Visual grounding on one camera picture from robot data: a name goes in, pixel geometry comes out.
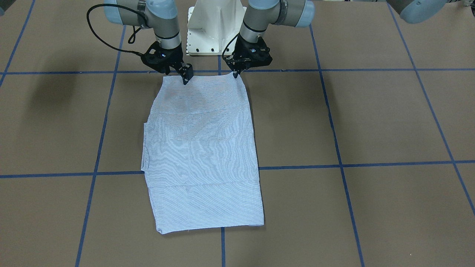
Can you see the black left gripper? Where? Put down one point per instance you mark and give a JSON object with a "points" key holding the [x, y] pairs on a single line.
{"points": [[241, 47]]}

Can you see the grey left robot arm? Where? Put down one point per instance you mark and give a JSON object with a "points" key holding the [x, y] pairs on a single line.
{"points": [[300, 13]]}

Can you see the blue striped button-up shirt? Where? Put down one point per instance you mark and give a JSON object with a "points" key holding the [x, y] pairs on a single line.
{"points": [[199, 155]]}

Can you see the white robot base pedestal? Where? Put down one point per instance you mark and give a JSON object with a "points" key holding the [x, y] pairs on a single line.
{"points": [[211, 25]]}

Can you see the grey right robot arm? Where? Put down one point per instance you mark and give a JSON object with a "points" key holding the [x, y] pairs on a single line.
{"points": [[158, 15]]}

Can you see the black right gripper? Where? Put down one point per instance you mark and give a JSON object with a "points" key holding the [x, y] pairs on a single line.
{"points": [[176, 58]]}

